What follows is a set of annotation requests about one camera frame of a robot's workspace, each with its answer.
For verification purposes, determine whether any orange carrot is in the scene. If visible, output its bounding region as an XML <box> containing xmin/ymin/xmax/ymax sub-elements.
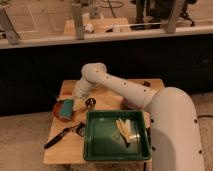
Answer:
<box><xmin>62</xmin><ymin>91</ymin><xmax>74</xmax><ymax>97</ymax></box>

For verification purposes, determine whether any green plastic tray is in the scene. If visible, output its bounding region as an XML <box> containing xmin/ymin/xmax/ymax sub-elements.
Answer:
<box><xmin>83</xmin><ymin>110</ymin><xmax>151</xmax><ymax>161</ymax></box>

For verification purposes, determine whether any purple bowl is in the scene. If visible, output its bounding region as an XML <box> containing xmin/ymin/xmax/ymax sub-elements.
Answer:
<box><xmin>122</xmin><ymin>98</ymin><xmax>140</xmax><ymax>110</ymax></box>

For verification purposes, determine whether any dark brown rectangular block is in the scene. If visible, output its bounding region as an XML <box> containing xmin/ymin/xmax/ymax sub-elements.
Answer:
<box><xmin>143</xmin><ymin>82</ymin><xmax>151</xmax><ymax>87</ymax></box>

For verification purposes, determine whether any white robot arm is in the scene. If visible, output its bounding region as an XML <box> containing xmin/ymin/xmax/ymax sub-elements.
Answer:
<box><xmin>73</xmin><ymin>63</ymin><xmax>205</xmax><ymax>171</ymax></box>

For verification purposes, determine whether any red bowl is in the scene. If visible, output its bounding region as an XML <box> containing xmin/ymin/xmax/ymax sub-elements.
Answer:
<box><xmin>52</xmin><ymin>100</ymin><xmax>74</xmax><ymax>122</ymax></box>

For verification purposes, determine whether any small metal cup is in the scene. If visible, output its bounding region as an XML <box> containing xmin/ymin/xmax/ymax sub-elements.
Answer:
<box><xmin>85</xmin><ymin>98</ymin><xmax>96</xmax><ymax>110</ymax></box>

